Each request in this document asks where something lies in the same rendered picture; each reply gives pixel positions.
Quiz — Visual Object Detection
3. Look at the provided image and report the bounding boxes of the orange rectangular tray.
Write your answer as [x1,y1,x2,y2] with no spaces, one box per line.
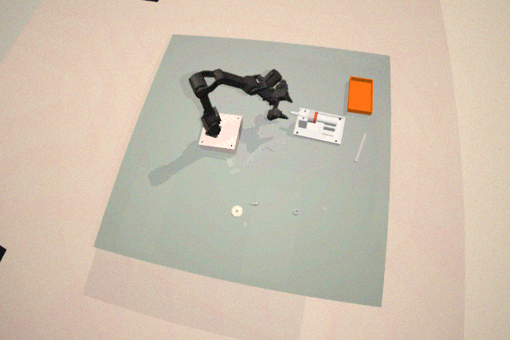
[347,76,374,115]

